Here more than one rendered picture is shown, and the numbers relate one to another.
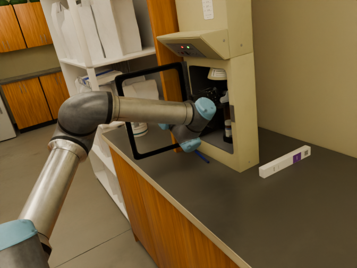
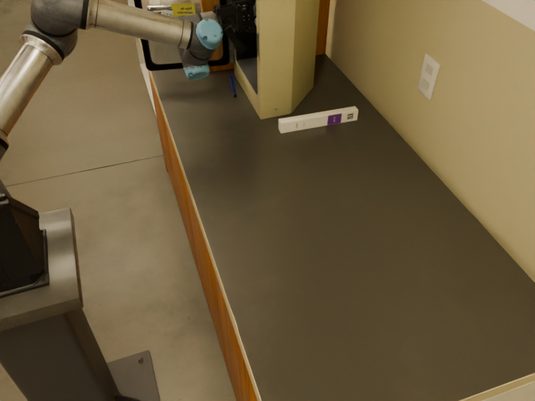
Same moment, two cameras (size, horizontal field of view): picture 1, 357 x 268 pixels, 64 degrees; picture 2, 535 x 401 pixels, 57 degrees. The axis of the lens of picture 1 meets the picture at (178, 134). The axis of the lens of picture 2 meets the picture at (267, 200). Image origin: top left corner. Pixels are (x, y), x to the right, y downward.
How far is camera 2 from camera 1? 65 cm
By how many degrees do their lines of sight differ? 22
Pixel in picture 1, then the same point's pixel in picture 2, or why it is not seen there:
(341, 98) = (410, 57)
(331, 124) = (396, 88)
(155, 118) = (141, 34)
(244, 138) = (271, 79)
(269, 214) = (253, 172)
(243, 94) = (274, 23)
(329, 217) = (307, 190)
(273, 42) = not seen: outside the picture
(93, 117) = (64, 20)
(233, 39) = not seen: outside the picture
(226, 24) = not seen: outside the picture
